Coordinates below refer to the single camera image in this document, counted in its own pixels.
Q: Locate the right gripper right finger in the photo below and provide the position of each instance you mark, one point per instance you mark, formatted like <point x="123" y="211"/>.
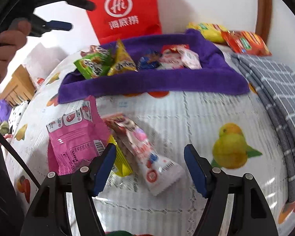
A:
<point x="250" y="215"/>

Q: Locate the red paper bag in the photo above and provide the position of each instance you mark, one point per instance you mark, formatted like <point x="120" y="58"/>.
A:
<point x="122" y="19"/>

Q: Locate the purple cloth tray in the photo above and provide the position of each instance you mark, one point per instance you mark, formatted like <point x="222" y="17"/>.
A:
<point x="215" y="75"/>

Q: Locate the large pink snack packet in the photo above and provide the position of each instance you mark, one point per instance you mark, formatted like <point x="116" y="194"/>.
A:
<point x="76" y="137"/>

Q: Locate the yellow green chip bag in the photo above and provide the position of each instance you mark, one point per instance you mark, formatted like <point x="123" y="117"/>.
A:
<point x="211" y="32"/>

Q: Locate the orange red chip bag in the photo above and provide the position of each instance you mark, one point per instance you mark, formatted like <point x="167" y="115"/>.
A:
<point x="246" y="42"/>

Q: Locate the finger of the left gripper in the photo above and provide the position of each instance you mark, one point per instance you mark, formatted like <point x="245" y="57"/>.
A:
<point x="83" y="4"/>
<point x="40" y="26"/>

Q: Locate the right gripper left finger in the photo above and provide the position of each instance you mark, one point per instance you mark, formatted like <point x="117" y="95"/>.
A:
<point x="48" y="213"/>

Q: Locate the person's left hand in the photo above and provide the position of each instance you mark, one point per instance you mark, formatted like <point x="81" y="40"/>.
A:
<point x="11" y="41"/>

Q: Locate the yellow triangular snack packet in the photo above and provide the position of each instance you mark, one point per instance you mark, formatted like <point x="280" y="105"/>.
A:
<point x="123" y="62"/>

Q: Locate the white fruit print tablecloth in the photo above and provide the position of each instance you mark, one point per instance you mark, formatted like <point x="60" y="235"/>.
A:
<point x="171" y="121"/>

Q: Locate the blue snack packet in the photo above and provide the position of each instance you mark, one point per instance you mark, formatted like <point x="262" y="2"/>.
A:
<point x="150" y="60"/>

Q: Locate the green snack packet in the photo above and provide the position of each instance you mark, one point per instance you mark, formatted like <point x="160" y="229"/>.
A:
<point x="94" y="65"/>

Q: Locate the wooden door frame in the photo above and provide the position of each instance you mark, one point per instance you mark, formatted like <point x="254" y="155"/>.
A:
<point x="264" y="16"/>

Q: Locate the grey checked cloth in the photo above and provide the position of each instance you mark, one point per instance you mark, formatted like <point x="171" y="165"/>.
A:
<point x="274" y="83"/>

